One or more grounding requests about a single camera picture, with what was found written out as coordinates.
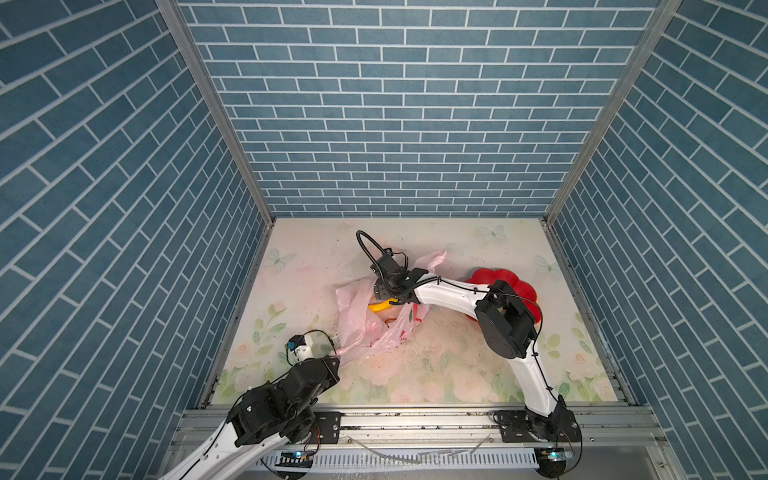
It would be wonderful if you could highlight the yellow fake banana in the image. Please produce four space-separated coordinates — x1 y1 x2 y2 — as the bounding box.
368 298 398 313

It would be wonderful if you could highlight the pink plastic bag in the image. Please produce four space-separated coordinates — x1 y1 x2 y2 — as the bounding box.
335 276 429 365

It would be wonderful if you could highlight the red flower-shaped plate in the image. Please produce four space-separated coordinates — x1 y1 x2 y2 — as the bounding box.
466 268 542 325

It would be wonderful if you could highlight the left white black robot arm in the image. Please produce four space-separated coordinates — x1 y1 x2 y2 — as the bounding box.
163 356 340 479

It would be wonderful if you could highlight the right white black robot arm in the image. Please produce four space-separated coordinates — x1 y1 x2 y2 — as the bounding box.
371 249 571 441

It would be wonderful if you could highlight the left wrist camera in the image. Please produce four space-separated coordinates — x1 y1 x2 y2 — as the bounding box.
286 334 315 363

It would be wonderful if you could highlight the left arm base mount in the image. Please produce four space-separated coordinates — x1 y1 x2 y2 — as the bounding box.
292 410 342 445

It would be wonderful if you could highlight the white slotted cable duct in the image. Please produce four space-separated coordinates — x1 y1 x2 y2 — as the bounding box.
257 448 539 474

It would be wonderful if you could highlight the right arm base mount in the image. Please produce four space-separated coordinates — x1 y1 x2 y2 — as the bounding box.
491 409 582 444

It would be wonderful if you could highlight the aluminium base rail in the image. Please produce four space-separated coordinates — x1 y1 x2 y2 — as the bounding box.
173 403 667 451

